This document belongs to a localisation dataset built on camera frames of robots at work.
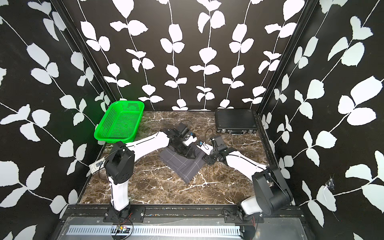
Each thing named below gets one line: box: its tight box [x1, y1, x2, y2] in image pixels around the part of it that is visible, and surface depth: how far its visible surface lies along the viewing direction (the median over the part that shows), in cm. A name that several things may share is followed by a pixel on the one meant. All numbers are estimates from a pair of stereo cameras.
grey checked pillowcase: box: [159, 144, 206, 184], surface depth 90 cm
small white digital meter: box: [89, 157, 106, 175], surface depth 90 cm
